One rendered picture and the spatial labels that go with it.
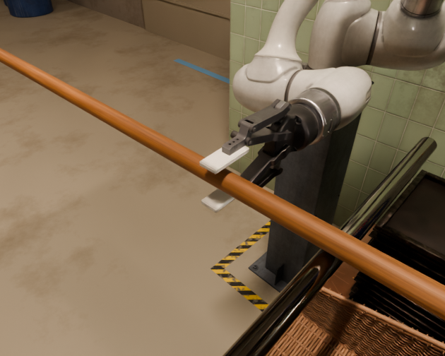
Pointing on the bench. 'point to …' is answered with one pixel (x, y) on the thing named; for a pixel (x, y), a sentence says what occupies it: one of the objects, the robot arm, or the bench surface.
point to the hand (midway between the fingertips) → (222, 177)
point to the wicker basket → (354, 332)
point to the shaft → (260, 200)
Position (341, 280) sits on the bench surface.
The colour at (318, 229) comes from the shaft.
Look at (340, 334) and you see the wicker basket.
